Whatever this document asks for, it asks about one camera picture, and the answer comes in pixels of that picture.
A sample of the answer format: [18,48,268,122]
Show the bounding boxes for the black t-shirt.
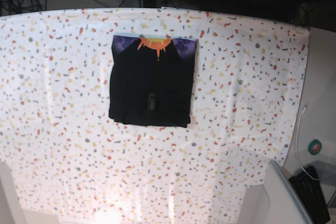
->
[109,35,197,128]

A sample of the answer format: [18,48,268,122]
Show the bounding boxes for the terrazzo pattern table cloth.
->
[1,8,310,223]

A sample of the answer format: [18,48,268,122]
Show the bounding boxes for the green tape roll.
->
[308,140,322,155]

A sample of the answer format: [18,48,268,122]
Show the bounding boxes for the grey laptop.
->
[264,161,313,224]

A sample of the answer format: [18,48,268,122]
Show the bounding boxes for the black keyboard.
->
[289,172,330,224]

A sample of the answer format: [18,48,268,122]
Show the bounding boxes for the thin white cable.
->
[295,105,322,182]

